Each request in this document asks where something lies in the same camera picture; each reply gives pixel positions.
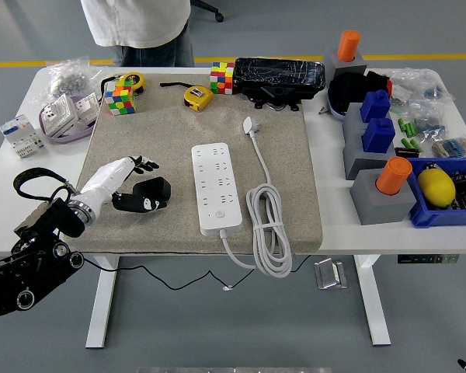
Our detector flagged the person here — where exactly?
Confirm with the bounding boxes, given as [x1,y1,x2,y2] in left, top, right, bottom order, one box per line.
[80,0,195,68]

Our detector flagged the black table control panel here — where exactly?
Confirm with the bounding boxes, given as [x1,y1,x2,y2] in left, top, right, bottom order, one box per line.
[397,254,460,265]

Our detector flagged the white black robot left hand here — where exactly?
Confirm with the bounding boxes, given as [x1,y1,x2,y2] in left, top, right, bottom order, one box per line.
[77,155,169,214]

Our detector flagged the blue block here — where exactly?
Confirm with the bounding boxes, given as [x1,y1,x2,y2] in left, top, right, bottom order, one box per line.
[360,90,391,124]
[361,117,396,154]

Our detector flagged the yellow lemon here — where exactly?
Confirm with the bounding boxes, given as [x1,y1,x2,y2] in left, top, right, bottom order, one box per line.
[417,167,457,207]

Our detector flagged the white circuit breaker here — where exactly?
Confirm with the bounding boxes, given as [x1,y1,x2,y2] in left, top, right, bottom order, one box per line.
[0,114,46,159]

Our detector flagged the black power adapter with cord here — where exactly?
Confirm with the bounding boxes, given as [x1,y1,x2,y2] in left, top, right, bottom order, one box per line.
[81,176,310,291]

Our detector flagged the black office chair base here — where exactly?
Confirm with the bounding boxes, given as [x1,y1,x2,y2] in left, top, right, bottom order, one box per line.
[190,0,224,23]

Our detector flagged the clear bag of blue parts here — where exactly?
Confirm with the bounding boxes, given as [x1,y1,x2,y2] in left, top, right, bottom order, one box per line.
[409,99,451,138]

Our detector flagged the yellow black tape measure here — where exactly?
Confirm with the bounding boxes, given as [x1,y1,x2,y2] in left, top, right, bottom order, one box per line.
[118,71,147,94]

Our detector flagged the blue plastic bin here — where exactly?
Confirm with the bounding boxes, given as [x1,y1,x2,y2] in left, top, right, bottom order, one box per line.
[406,157,466,229]

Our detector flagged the black cloth bundle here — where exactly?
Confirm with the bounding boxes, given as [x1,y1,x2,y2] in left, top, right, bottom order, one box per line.
[328,71,391,117]

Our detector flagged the light blue dish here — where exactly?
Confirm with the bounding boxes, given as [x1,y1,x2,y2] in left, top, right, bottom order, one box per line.
[327,91,349,122]

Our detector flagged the orange cylinder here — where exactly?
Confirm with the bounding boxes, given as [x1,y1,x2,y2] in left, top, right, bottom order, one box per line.
[336,30,361,62]
[375,157,413,197]

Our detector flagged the grey-brown mat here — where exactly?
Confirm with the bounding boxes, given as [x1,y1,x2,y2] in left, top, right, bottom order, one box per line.
[61,73,323,256]

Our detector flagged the white power strip with cord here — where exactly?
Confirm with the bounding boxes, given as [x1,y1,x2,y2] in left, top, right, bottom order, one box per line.
[191,116,294,279]

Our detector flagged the grey stepped block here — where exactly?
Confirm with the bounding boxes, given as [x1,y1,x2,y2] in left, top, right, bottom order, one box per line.
[341,103,398,180]

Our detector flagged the silver metal bracket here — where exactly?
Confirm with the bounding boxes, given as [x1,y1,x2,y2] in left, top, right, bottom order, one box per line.
[314,258,350,291]

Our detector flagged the clear bag of resistors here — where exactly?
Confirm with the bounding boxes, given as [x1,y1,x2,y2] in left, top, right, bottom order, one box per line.
[430,134,466,159]

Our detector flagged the white wall socket panel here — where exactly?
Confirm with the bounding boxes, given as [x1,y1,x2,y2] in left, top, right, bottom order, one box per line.
[74,95,101,128]
[42,94,79,138]

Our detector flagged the clear bag of screws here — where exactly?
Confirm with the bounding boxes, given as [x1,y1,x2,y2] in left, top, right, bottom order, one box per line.
[46,56,104,98]

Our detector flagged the yellow tape measure with strap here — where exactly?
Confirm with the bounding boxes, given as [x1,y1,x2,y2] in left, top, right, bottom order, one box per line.
[159,80,214,113]

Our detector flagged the white table leg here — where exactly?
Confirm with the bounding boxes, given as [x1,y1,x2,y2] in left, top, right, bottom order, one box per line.
[85,256,120,349]
[353,254,391,347]

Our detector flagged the black plastic-wrapped device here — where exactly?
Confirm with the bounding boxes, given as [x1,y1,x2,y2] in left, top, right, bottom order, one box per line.
[232,57,326,113]

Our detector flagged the purple tray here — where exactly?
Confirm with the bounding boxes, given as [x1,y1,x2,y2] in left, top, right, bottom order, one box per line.
[38,92,102,145]

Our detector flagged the clear bag of white parts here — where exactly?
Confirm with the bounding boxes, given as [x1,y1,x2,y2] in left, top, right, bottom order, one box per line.
[388,68,454,106]

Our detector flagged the multicoloured puzzle cube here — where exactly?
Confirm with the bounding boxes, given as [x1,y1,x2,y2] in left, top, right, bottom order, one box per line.
[210,61,236,96]
[103,79,137,117]

